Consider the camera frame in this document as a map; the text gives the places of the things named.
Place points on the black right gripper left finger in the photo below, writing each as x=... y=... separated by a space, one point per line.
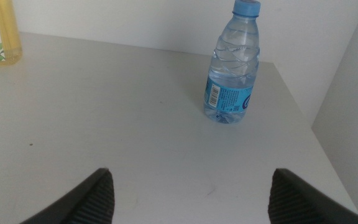
x=95 y=202

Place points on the yellow tea bottle green label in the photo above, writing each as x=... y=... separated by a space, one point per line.
x=2 y=31

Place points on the clear water bottle blue cap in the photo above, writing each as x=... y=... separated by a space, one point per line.
x=232 y=77

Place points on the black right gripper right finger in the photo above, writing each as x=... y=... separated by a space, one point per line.
x=294 y=202

